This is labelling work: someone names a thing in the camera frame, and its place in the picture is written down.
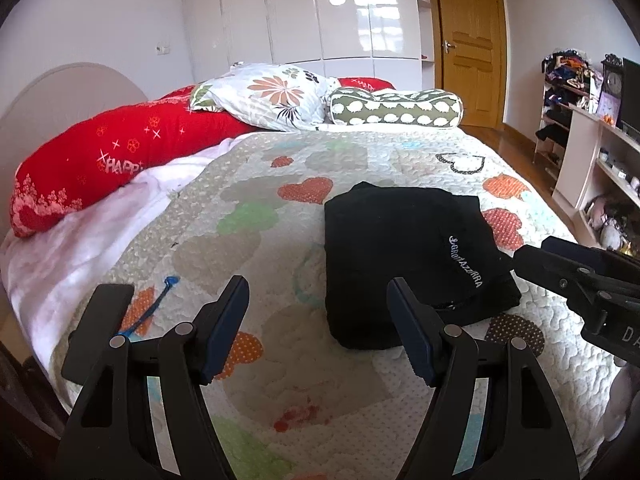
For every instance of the white wall socket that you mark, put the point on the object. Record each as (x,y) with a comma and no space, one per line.
(163,49)

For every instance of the ornate black clock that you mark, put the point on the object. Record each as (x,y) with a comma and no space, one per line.
(614,82)

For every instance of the glossy white wardrobe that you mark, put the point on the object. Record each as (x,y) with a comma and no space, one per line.
(300,10)

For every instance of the dark wooden furniture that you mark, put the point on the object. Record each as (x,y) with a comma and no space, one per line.
(20,410)

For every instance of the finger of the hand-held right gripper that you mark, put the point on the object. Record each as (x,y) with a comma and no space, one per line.
(595,260)
(550,267)

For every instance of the heart printed quilt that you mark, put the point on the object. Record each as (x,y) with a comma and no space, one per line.
(250,240)

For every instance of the wooden door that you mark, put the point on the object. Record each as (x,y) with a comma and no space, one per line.
(470,60)

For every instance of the black monitor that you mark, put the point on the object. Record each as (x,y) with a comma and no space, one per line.
(631,95)

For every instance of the black pants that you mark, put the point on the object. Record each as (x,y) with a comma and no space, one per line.
(390,240)

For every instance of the white shelf with clothes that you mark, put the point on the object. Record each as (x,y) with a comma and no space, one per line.
(555,110)

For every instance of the white shelf unit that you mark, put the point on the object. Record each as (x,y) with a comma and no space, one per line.
(575,160)

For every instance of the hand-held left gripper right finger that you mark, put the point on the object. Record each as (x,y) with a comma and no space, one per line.
(412,330)

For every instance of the pale soft toy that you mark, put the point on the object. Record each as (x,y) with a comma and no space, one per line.
(610,235)

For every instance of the green dotted bolster pillow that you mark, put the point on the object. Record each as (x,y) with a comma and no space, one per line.
(395,107)

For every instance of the blue plastic tie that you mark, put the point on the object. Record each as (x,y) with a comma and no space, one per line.
(150,307)

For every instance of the rounded beige headboard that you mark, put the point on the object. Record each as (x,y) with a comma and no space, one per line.
(60,85)

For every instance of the small red pillow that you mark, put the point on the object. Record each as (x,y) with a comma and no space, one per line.
(365,82)

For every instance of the white bed sheet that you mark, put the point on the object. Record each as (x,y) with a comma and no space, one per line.
(75,260)

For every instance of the person's right forearm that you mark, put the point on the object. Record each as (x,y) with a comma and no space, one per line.
(622,400)

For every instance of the white floral pillow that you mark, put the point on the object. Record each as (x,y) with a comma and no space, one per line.
(270,95)

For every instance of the long red pillow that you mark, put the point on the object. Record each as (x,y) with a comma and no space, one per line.
(100,150)

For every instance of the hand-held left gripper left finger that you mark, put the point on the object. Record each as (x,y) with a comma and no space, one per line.
(227,325)

